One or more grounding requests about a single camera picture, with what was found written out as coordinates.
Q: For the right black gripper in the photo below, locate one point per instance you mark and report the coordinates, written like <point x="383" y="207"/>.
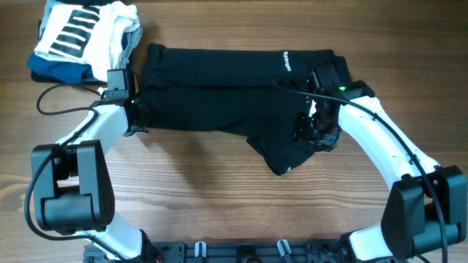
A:
<point x="305" y="128"/>

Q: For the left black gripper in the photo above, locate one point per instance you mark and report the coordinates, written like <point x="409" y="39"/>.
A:
<point x="135" y="128"/>

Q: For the black branded t-shirt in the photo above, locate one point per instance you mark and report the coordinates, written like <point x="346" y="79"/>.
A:
<point x="257" y="94"/>

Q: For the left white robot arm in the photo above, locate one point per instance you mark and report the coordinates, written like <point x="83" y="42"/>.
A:
<point x="70" y="196"/>

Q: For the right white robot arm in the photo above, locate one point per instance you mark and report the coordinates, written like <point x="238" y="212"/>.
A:
<point x="427" y="204"/>

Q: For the black folded bottom garment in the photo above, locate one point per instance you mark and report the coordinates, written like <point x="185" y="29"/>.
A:
<point x="45" y="79"/>

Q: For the blue folded garment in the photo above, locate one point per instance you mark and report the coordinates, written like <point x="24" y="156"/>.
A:
<point x="70" y="73"/>

